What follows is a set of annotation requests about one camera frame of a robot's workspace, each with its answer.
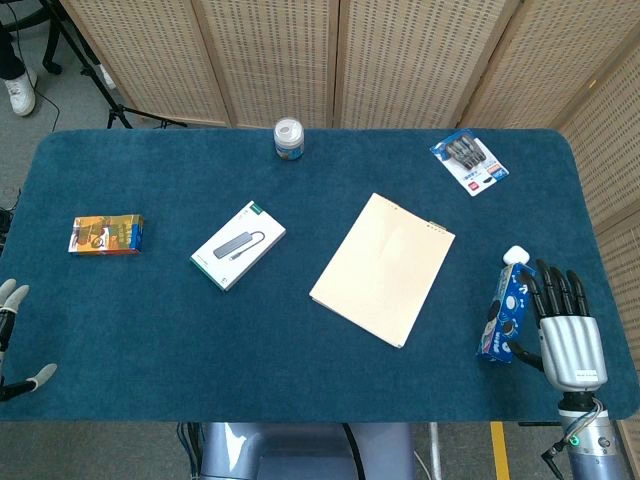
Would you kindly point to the left black grey-tipped robot hand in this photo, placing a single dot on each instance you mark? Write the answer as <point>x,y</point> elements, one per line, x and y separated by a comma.
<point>7,310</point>

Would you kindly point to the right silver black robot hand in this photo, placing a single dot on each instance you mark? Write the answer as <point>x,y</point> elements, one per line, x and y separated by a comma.
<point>570,345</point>

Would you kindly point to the beige paper notepad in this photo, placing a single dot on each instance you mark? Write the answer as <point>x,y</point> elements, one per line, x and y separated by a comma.
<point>382,270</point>

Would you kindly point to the blue cookie box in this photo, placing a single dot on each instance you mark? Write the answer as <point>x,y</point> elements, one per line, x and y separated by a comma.
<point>505,315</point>

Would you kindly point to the orange colourful carton box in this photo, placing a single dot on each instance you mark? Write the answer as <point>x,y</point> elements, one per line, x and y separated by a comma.
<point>105,234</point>

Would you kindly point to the blue carpet table mat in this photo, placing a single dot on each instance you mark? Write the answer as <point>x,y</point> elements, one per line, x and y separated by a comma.
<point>150,325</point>

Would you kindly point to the white table leg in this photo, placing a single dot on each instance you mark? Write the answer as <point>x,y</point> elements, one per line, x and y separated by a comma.
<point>435,450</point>

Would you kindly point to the white sneaker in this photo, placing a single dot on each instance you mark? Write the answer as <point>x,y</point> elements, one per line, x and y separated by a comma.
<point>20,95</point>

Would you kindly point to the black tripod stand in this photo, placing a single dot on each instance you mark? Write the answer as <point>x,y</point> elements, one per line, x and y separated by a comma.
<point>115,112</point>

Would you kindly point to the white USB hub box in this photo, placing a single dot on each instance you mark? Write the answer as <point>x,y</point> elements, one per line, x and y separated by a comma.
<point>237,246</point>

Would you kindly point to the black trouser leg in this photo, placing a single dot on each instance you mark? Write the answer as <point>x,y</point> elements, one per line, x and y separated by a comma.
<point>9,50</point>

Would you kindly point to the black office chair base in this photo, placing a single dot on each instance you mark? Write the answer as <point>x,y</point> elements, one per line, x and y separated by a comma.
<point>51,50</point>

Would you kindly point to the blue-grey robot torso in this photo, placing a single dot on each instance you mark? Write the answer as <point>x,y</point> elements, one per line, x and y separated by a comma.
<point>300,452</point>

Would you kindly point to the glass jar with white lid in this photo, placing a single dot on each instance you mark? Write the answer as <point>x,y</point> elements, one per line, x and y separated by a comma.
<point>289,140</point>

